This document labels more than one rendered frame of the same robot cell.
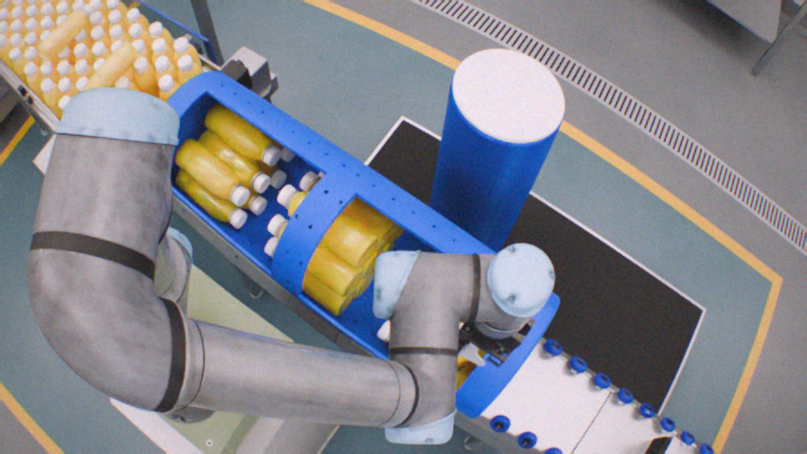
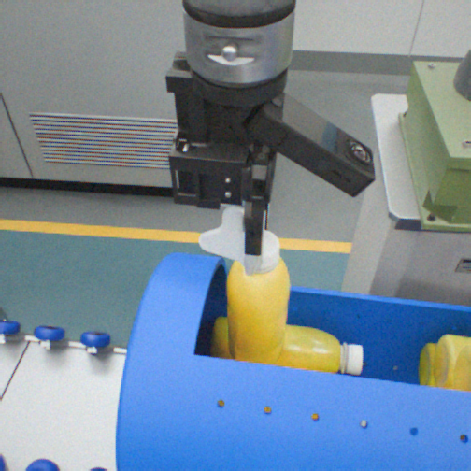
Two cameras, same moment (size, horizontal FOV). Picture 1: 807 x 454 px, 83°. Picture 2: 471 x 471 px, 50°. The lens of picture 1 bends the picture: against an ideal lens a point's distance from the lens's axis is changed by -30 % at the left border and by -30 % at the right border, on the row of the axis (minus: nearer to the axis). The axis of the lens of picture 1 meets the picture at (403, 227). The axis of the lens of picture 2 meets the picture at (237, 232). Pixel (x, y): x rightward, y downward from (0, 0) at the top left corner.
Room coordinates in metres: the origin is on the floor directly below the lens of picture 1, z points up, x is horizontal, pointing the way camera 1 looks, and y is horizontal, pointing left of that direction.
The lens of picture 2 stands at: (0.52, -0.26, 1.65)
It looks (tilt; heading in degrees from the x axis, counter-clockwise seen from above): 47 degrees down; 158
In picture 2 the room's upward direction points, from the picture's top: straight up
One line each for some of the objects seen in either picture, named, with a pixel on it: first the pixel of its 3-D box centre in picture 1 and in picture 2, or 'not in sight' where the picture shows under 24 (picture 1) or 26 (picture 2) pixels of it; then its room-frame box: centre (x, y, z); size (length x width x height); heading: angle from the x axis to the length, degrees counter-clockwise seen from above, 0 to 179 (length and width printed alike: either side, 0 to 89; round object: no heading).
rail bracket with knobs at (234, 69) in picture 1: (232, 83); not in sight; (0.87, 0.48, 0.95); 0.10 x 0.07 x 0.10; 149
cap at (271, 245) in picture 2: not in sight; (260, 248); (0.22, -0.11, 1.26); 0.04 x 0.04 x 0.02
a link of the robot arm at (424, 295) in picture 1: (424, 302); not in sight; (0.18, -0.03, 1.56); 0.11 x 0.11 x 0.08; 3
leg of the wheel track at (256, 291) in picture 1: (240, 265); not in sight; (0.58, 0.52, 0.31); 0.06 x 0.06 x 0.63; 59
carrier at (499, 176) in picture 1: (485, 174); not in sight; (0.85, -0.22, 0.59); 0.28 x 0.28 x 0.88
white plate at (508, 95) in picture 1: (510, 93); not in sight; (0.85, -0.22, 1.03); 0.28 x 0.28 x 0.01
